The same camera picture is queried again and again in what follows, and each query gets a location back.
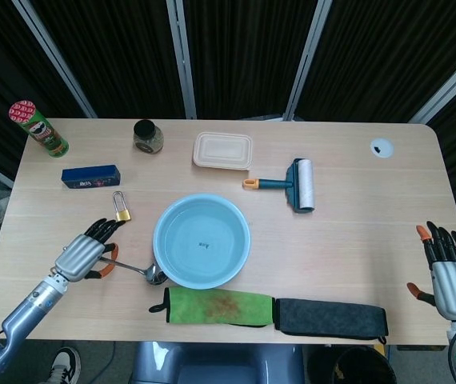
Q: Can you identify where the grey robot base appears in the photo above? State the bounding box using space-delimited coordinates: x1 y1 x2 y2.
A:
130 341 306 384

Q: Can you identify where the light blue plastic basin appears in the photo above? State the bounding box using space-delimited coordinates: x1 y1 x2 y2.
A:
153 193 252 290

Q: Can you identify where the teal lint roller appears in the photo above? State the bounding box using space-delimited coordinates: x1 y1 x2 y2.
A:
242 158 318 214

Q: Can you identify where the brass padlock long shackle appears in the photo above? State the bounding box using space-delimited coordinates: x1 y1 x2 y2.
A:
111 190 134 222

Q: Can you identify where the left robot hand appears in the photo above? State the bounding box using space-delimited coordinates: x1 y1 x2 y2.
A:
54 218 127 283

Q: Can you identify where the white desk cable grommet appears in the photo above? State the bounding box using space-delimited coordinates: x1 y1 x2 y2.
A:
370 138 395 158

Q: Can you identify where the green microfiber towel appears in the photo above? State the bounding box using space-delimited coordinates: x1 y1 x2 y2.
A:
149 286 275 327

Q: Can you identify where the dark blue rectangular box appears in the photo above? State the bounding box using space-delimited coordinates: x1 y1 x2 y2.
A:
61 164 122 189

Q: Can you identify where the beige lidded lunch box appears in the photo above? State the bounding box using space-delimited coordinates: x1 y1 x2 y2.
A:
191 132 253 172

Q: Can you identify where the black and white sneaker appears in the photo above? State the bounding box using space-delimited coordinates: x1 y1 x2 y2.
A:
46 346 82 384

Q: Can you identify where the black trash bin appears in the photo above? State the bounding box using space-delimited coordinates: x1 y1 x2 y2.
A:
306 345 398 384

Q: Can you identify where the glass jar black lid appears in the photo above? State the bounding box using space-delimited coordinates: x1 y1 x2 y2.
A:
132 119 166 154

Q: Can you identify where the white partition post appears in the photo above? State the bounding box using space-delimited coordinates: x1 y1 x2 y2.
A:
282 0 334 122
408 50 456 125
10 0 98 119
166 0 198 120

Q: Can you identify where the green Pringles can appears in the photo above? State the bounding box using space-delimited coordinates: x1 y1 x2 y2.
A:
8 99 70 159

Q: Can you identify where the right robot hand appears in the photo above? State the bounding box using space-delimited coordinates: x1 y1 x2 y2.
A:
406 220 456 322

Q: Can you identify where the metal ladle black handle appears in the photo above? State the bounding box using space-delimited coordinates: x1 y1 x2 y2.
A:
98 257 168 286

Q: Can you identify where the dark grey microfiber towel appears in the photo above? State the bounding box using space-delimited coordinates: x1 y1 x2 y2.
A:
274 298 390 345

